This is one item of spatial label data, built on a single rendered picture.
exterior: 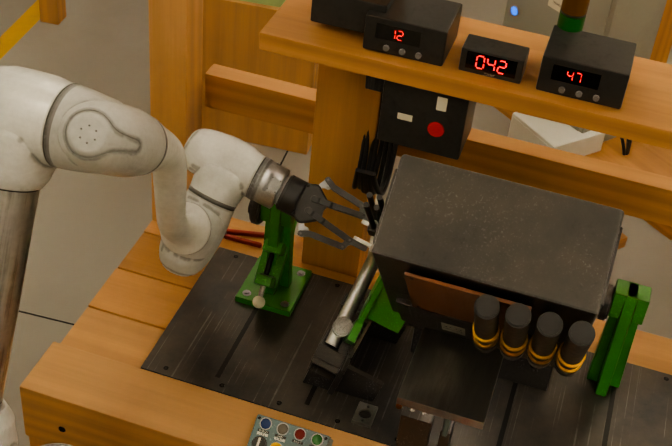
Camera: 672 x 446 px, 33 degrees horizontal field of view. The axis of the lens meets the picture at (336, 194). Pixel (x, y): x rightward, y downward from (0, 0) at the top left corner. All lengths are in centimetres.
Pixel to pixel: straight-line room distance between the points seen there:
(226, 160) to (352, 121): 33
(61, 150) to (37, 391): 79
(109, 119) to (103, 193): 266
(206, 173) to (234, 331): 42
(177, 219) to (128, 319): 51
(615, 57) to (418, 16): 37
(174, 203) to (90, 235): 211
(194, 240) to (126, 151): 54
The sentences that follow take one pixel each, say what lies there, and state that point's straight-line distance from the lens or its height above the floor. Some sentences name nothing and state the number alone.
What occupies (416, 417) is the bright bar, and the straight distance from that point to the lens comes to 219.
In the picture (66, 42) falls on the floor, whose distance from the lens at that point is 523.
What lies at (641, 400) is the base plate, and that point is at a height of 90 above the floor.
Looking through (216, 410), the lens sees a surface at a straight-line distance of 231.
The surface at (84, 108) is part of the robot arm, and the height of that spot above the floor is 172.
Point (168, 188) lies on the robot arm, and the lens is 197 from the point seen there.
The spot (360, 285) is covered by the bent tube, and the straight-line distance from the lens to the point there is 233.
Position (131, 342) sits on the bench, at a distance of 247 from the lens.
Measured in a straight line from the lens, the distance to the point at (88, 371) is 239.
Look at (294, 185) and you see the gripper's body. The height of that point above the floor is 130.
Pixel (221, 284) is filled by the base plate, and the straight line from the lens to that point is 257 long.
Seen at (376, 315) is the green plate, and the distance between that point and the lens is 220.
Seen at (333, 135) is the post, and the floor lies 126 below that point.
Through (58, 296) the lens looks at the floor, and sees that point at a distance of 389.
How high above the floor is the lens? 264
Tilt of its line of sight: 37 degrees down
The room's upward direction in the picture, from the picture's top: 6 degrees clockwise
